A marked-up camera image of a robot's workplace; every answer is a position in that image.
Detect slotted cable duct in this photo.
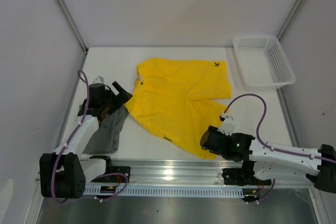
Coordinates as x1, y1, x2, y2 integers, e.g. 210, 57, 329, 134
81, 185, 259, 198

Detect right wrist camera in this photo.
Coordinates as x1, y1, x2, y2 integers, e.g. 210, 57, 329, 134
217, 112, 236, 136

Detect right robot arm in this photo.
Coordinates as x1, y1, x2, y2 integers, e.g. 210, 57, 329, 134
200, 126, 335, 193

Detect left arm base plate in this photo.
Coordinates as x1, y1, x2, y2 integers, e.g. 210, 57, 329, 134
103, 166, 131, 183

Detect white plastic basket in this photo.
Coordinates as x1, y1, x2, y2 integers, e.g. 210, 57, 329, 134
233, 35, 296, 90

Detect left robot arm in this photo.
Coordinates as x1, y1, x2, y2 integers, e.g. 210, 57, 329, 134
39, 80, 132, 201

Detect yellow shorts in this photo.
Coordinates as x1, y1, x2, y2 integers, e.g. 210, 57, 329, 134
125, 58, 232, 160

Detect grey shorts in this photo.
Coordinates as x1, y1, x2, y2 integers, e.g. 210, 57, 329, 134
72, 105, 129, 155

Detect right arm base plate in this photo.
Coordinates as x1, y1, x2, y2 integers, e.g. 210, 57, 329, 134
222, 168, 272, 186

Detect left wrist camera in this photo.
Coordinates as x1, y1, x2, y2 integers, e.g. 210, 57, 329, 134
93, 76, 104, 84

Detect aluminium rail frame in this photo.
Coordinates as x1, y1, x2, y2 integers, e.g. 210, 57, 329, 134
111, 158, 313, 188

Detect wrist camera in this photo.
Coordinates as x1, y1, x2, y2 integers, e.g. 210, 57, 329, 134
93, 76, 104, 84
217, 112, 236, 136

